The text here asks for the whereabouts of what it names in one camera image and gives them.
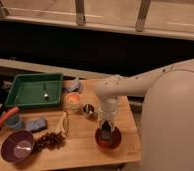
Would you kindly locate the blue crumpled cloth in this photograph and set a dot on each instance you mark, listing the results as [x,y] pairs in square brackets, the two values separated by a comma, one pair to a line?
[75,86]

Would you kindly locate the dark red grape bunch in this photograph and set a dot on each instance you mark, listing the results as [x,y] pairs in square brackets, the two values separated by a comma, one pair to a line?
[49,141]

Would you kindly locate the purple bowl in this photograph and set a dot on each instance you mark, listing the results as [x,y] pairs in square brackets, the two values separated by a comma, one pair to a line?
[17,146]

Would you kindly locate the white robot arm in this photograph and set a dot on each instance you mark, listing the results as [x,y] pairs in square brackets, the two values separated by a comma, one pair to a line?
[167,123]

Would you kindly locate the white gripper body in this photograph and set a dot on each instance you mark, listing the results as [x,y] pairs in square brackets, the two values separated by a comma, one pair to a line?
[104,116]

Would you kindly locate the green plastic tray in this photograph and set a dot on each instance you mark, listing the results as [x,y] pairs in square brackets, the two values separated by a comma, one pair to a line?
[27,91]

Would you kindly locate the yellow banana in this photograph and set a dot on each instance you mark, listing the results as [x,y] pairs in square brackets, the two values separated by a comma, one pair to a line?
[62,125]

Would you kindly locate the orange lit candle jar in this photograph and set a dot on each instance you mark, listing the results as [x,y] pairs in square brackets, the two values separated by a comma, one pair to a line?
[73,101]

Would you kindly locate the blue round cup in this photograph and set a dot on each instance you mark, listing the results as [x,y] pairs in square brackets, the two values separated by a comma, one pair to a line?
[14,122]

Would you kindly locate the black eraser block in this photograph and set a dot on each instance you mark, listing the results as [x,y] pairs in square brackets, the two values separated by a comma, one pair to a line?
[106,135]

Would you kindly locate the red bowl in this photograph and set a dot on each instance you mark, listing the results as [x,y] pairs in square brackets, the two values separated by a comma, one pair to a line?
[115,141]

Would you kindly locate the blue sponge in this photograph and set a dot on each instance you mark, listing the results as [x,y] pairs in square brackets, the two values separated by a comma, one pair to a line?
[36,125]

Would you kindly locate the metal spoon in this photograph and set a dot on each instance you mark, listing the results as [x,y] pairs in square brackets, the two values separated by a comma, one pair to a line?
[46,95]

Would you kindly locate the orange handled tool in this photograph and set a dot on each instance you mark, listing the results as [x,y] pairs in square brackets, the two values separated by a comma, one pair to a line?
[8,114]

